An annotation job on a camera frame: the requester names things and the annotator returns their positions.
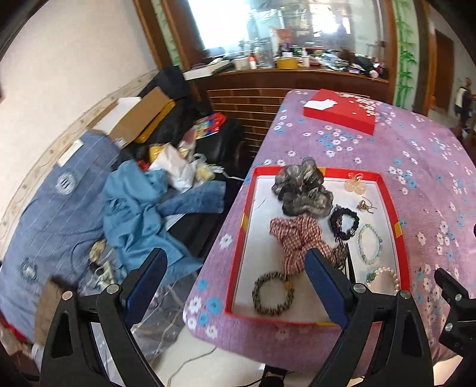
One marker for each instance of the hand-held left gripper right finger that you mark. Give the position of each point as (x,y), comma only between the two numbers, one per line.
(327,282)

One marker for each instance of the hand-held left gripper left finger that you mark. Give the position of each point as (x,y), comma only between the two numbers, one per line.
(148,275)

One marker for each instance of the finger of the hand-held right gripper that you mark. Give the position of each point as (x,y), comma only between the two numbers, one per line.
(455,292)
(459,335)

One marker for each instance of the black hair claw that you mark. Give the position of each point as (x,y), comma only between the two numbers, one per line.
(340,255)

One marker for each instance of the black scrunchie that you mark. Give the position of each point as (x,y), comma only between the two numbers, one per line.
(334,221)

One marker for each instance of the red box with white inside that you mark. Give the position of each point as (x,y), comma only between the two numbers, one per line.
(260,230)

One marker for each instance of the clear plastic bag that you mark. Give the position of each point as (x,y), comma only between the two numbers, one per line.
(167,320)

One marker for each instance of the blue clothing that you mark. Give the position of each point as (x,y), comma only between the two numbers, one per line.
(130,208)

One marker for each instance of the small gold brooch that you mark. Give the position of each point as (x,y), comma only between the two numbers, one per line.
(365,205)

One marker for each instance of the grey scrunchie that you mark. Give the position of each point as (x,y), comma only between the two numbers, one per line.
(303,189)

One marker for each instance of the blue striped blanket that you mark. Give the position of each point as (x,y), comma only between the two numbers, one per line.
(55,208)

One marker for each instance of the white plastic bag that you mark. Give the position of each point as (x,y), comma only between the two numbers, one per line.
(174,163)

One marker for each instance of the black sofa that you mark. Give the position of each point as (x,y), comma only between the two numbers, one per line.
(219,145)

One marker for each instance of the colourful book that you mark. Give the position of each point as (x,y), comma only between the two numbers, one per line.
(210,125)

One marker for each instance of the cardboard box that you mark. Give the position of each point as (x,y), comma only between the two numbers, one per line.
(145,111)

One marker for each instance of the red box lid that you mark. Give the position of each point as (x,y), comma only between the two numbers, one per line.
(342,115)

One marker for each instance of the wooden counter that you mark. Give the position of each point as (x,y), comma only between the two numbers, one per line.
(241,96)

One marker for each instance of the yellow round tin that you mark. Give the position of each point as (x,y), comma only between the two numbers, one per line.
(287,63)

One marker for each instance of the white bottle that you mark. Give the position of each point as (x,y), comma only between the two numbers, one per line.
(253,61)

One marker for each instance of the jacket on stair post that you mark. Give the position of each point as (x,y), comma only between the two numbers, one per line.
(465,98)

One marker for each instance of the green bamboo wall decal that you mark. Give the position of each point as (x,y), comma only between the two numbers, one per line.
(405,48)

